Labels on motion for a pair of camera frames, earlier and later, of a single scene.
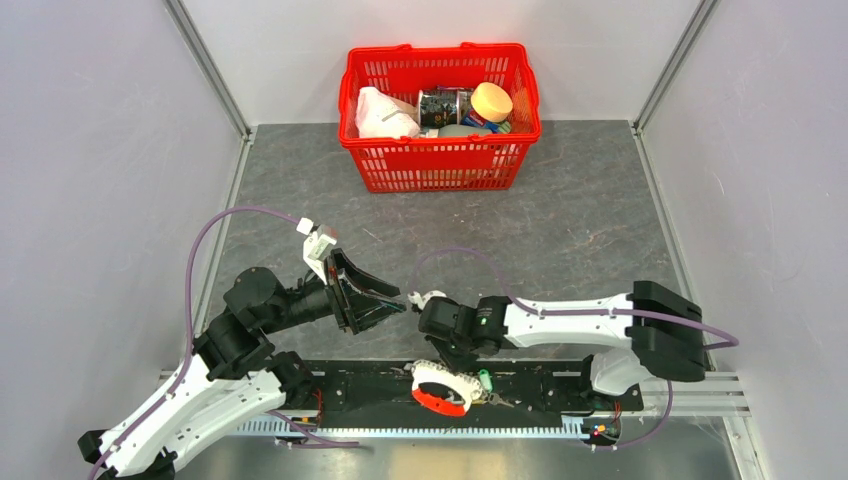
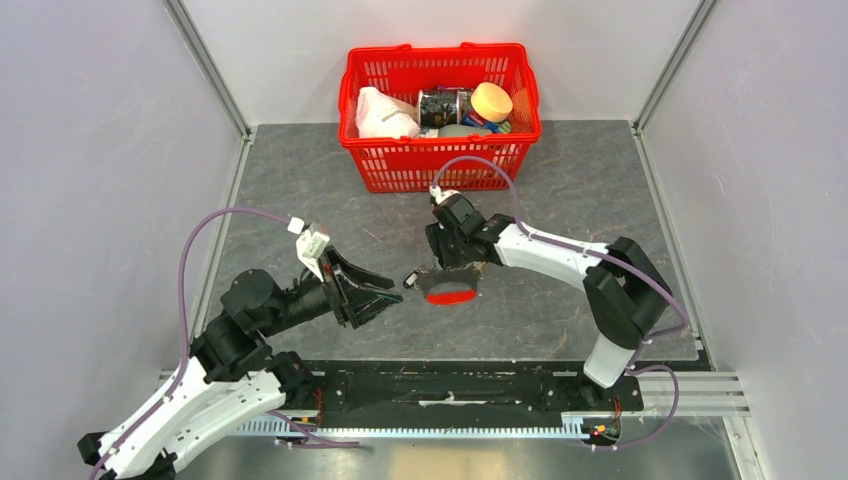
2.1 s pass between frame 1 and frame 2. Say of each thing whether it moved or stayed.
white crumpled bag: stayed
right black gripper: moved
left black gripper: stayed
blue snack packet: stayed
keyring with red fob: moved
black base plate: stayed
